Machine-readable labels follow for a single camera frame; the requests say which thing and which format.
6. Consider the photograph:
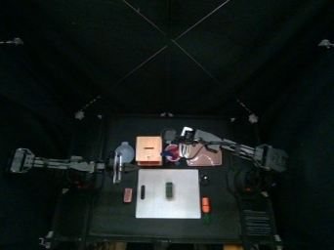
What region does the toy sushi roll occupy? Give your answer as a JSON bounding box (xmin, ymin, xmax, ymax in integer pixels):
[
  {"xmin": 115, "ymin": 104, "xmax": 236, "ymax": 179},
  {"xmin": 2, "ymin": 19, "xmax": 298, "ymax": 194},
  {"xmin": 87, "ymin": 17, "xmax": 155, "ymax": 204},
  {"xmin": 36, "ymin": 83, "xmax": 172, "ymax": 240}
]
[{"xmin": 164, "ymin": 182, "xmax": 175, "ymax": 199}]

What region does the wooden box with red drawer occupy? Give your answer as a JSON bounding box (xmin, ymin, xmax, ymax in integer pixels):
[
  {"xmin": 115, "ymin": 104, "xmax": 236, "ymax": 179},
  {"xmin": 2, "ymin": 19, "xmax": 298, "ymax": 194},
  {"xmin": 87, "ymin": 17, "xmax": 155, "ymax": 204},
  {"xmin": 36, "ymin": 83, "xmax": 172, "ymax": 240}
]
[{"xmin": 135, "ymin": 136, "xmax": 164, "ymax": 167}]

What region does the white cutting board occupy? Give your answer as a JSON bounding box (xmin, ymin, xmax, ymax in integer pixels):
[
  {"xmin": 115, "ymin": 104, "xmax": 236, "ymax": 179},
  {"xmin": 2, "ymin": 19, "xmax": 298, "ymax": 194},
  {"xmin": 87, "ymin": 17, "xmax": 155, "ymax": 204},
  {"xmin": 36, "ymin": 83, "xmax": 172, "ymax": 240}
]
[{"xmin": 135, "ymin": 168, "xmax": 203, "ymax": 220}]

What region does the thin diagonal brace cord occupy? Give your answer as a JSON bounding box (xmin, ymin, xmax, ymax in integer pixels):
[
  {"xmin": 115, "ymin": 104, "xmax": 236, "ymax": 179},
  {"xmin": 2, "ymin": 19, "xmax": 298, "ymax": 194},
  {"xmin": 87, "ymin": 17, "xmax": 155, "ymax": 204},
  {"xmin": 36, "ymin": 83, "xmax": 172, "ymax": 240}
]
[
  {"xmin": 80, "ymin": 0, "xmax": 231, "ymax": 113},
  {"xmin": 121, "ymin": 0, "xmax": 254, "ymax": 116}
]

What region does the printed label sheet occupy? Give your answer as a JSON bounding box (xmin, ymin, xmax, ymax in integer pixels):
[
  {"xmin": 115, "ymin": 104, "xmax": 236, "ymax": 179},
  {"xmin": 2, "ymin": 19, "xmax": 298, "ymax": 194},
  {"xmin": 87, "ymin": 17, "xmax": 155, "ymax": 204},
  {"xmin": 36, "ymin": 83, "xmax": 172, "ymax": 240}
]
[{"xmin": 243, "ymin": 209, "xmax": 272, "ymax": 239}]

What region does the red plastic cup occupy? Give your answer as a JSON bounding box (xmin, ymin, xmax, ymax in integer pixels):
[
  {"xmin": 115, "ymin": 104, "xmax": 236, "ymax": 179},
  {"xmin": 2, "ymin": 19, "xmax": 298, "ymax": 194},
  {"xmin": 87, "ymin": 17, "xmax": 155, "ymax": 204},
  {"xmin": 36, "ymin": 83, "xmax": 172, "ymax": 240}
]
[{"xmin": 160, "ymin": 144, "xmax": 183, "ymax": 163}]

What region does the blue utensil handle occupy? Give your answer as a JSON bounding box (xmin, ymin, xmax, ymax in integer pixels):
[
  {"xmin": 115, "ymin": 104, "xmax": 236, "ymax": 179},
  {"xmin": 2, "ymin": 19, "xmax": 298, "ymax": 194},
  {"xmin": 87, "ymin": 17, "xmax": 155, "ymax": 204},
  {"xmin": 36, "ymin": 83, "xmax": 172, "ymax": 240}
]
[{"xmin": 160, "ymin": 150, "xmax": 181, "ymax": 166}]

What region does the orange toy carrot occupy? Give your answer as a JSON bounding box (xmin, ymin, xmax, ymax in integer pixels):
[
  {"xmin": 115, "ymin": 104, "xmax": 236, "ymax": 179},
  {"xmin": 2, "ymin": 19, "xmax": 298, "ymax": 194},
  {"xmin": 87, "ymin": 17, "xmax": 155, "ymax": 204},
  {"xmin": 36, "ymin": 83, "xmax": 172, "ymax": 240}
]
[{"xmin": 200, "ymin": 196, "xmax": 211, "ymax": 226}]

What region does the grey bowl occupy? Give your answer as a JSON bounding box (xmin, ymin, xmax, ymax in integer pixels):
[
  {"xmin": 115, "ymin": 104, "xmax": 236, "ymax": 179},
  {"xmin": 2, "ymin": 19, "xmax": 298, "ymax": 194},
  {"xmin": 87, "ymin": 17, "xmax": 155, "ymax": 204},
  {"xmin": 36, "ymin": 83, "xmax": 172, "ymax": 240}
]
[{"xmin": 113, "ymin": 141, "xmax": 136, "ymax": 164}]

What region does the brown wooden tray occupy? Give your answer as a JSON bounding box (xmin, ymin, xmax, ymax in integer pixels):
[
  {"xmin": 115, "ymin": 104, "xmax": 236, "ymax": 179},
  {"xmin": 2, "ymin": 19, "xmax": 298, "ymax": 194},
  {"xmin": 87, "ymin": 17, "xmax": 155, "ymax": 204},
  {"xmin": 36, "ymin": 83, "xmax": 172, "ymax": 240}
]
[{"xmin": 181, "ymin": 143, "xmax": 223, "ymax": 168}]

